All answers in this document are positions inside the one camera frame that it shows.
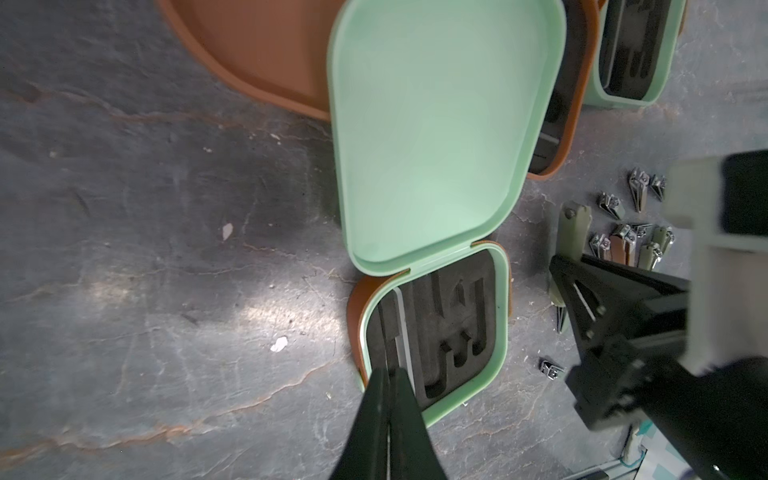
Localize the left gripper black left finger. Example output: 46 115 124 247
331 368 391 479

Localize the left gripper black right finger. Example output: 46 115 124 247
389 368 447 479

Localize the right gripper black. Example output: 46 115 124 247
549 255 690 429

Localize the large green nail clipper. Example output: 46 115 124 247
548 201 592 333

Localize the green clipper case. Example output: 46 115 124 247
584 0 687 109
327 1 567 425

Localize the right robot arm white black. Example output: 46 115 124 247
549 150 767 479

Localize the large brown nail clipper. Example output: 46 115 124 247
609 224 637 267

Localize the lone nail clipper near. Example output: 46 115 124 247
538 358 564 380

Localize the green nail tool bottom right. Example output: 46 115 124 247
651 225 675 256

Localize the small green nail clipper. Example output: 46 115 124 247
598 192 626 221

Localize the brown nail clipper upper right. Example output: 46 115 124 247
649 175 666 202

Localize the green nail clipper upper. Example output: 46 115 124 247
628 168 650 213

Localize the brown clipper case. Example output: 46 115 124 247
158 1 602 180

